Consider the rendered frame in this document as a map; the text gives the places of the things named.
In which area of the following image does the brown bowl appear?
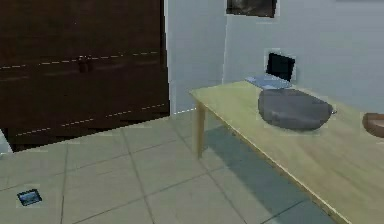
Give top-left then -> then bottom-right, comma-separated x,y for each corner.
361,112 -> 384,139

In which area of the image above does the dark framed wall picture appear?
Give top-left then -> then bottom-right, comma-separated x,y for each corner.
225,0 -> 279,19

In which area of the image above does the grey round pan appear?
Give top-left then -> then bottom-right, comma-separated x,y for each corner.
257,87 -> 338,132

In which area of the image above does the grey laptop with black screen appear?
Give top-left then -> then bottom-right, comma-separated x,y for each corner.
245,51 -> 297,90

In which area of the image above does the light wooden table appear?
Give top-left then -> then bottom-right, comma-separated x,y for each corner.
188,79 -> 384,224

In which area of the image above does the dark brown wooden cupboard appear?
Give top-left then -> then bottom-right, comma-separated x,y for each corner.
0,0 -> 171,152

